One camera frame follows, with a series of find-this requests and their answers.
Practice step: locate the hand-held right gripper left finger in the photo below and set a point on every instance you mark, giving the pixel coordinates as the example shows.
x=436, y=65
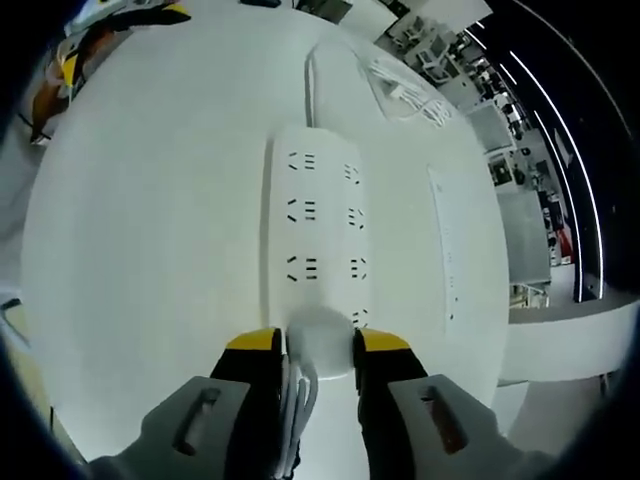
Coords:
x=250, y=400

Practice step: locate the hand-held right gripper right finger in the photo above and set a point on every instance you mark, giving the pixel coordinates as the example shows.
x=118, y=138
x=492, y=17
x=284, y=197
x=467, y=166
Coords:
x=380, y=425

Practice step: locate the white charger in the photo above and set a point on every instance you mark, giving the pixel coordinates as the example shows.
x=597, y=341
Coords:
x=322, y=345

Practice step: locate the white power strip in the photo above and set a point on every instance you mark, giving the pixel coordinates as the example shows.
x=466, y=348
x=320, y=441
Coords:
x=325, y=230

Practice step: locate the white desk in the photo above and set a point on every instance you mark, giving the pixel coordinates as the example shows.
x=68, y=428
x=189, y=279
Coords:
x=150, y=225

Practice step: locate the slim white desk bar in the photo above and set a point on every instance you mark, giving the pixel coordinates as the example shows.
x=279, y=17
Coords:
x=445, y=240

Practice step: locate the person's left hand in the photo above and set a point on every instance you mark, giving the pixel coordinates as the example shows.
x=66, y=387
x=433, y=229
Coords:
x=50, y=107

